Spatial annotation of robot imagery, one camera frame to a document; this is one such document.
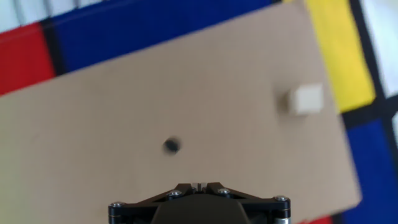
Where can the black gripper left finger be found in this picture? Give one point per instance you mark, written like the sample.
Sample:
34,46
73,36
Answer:
140,207

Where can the brown cardboard sheet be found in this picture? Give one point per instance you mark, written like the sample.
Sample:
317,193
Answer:
155,93

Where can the cream wooden cube block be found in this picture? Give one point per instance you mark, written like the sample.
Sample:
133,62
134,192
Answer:
306,99

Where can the colour block patterned cloth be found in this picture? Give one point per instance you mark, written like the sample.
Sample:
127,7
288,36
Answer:
140,31

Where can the black round dot mark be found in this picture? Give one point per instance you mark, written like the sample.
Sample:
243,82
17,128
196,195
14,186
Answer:
171,145

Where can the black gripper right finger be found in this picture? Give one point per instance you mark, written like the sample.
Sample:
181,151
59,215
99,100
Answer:
267,207

